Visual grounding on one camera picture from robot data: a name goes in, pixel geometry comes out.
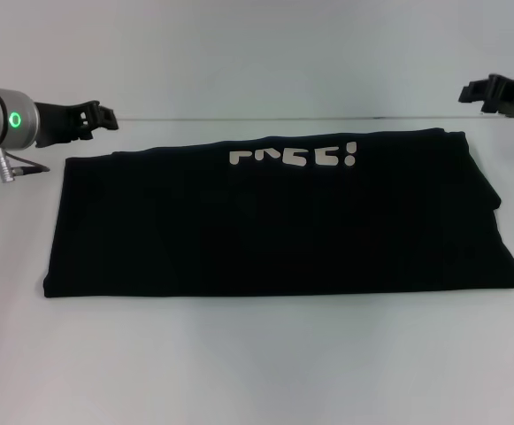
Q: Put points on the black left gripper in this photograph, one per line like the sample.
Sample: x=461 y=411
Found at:
x=57 y=119

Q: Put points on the black shirt with FREE print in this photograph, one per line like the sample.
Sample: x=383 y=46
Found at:
x=274 y=230

